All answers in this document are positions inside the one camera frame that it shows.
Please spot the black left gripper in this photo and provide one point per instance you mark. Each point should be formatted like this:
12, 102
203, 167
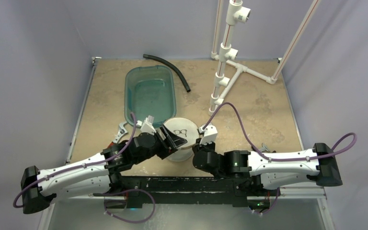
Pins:
177, 141

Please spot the white PVC pipe frame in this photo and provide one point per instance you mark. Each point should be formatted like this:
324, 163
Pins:
228, 70

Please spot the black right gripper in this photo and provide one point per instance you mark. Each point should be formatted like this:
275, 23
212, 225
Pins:
198, 149

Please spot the teal transparent plastic tub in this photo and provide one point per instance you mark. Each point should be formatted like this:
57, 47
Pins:
150, 91

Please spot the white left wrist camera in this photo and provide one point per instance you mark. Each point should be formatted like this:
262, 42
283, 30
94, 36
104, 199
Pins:
146, 126

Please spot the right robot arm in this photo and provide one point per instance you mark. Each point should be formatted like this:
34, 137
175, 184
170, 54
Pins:
317, 164

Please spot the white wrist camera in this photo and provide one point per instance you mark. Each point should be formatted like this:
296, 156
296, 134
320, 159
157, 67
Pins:
146, 126
208, 133

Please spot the red handled adjustable wrench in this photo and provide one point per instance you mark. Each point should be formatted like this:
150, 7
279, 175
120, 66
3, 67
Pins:
121, 132

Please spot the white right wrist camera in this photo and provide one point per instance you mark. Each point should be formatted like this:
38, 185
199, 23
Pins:
208, 133

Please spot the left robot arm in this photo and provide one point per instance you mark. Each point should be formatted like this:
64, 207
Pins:
39, 188

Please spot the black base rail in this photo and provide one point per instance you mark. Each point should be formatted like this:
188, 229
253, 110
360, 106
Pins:
188, 190

